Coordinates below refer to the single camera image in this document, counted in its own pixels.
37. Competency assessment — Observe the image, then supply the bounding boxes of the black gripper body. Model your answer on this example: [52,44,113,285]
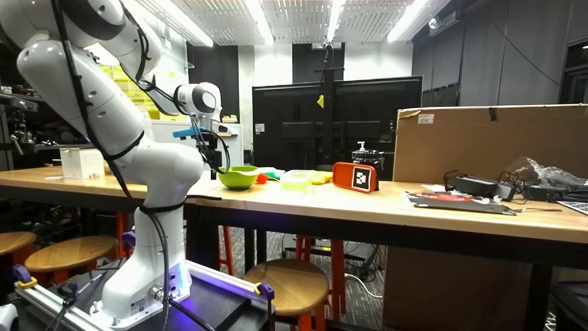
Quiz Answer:
[194,129,225,162]

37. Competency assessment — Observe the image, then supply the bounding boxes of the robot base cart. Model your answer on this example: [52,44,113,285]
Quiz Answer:
[12,260,278,331]

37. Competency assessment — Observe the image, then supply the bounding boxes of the small yellow object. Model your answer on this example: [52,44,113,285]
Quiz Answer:
[311,171,335,188]

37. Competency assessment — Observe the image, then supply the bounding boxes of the green bowl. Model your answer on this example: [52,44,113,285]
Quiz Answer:
[218,164,260,192]

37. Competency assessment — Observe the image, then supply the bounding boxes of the white cabinet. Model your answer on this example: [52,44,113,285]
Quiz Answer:
[150,118,245,173]

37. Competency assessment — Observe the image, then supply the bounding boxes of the clear plastic food container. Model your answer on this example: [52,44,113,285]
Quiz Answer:
[280,169,319,193]

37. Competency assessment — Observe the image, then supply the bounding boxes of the large black monitor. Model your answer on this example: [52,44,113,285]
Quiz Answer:
[252,76,425,181]

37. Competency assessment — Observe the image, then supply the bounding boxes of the yellow storage bins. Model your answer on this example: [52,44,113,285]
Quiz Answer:
[100,63,186,122]

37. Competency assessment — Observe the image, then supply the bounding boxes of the orange box with tag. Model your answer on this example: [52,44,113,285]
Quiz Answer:
[331,160,381,195]

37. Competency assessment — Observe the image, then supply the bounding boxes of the white carton box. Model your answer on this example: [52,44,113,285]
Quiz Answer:
[60,146,107,182]

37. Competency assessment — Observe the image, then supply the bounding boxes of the round wooden stool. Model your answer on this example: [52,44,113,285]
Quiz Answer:
[0,230,39,265]
[25,236,120,283]
[243,258,331,331]

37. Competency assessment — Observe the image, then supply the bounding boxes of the black storage shelf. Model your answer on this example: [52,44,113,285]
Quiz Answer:
[0,35,94,173]

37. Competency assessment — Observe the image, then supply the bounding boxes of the purple clamp with yellow band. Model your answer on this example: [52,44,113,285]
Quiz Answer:
[12,263,41,291]

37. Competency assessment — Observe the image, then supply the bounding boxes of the dark magazine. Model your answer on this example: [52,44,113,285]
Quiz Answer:
[405,190,521,217]

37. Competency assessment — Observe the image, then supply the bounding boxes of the black headset device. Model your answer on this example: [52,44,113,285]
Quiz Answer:
[444,169,517,203]

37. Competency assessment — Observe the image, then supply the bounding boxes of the large cardboard box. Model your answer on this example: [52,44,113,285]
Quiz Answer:
[392,101,588,184]

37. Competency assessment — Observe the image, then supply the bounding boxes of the cardboard sheet under table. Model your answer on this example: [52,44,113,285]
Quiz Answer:
[383,245,535,331]

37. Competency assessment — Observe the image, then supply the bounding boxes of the crumpled clear plastic bag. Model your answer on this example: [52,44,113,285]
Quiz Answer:
[499,155,588,203]

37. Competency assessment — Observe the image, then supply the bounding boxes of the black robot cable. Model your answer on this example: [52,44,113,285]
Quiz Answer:
[52,0,175,331]

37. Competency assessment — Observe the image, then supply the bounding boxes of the orange metal stool frame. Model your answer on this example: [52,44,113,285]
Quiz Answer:
[293,236,348,324]

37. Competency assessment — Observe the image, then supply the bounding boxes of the white floor cable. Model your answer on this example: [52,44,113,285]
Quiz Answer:
[346,272,385,302]

